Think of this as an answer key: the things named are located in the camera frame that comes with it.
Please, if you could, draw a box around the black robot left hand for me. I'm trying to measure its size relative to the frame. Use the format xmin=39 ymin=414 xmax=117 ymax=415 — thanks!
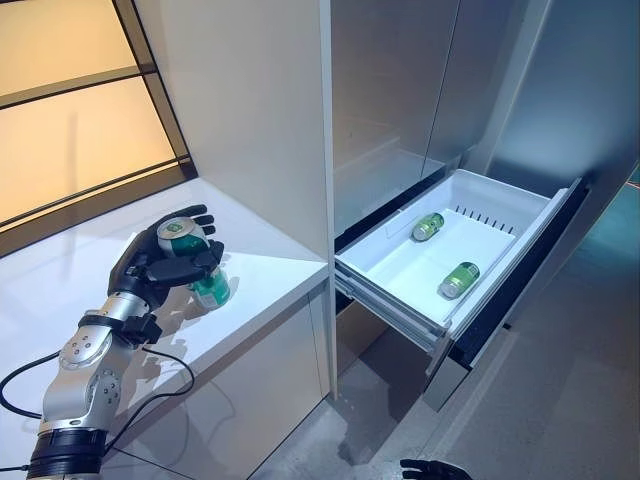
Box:
xmin=108 ymin=203 xmax=226 ymax=312

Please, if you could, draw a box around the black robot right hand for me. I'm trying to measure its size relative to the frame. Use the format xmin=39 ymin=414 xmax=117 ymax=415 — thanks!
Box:
xmin=399 ymin=457 xmax=474 ymax=480

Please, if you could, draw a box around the dark green drink can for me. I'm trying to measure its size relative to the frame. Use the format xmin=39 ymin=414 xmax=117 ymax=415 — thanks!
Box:
xmin=157 ymin=216 xmax=232 ymax=310

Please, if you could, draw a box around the fridge drawer white bin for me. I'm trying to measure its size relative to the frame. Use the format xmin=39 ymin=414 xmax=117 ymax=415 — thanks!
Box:
xmin=333 ymin=167 xmax=590 ymax=412

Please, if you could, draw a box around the stainless steel fridge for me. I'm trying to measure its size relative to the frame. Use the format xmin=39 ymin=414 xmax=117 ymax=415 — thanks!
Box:
xmin=329 ymin=0 xmax=640 ymax=412

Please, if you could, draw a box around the white counter cabinet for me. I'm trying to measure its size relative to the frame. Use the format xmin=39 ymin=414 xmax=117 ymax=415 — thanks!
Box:
xmin=0 ymin=174 xmax=332 ymax=480

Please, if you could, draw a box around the tall white cabinet panel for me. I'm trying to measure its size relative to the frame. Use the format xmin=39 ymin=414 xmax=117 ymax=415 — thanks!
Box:
xmin=133 ymin=0 xmax=336 ymax=401

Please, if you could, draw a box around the light green drink can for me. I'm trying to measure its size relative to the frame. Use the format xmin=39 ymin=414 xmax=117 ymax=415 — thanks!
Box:
xmin=410 ymin=211 xmax=446 ymax=243
xmin=438 ymin=261 xmax=482 ymax=301

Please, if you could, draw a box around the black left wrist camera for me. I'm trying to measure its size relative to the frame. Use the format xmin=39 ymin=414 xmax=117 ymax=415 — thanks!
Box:
xmin=117 ymin=314 xmax=163 ymax=347

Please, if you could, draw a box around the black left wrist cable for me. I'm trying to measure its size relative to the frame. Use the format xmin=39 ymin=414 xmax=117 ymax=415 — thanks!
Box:
xmin=0 ymin=344 xmax=197 ymax=471

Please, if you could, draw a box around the amber window dark frame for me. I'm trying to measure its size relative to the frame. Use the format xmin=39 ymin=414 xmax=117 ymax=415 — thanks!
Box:
xmin=0 ymin=0 xmax=202 ymax=247

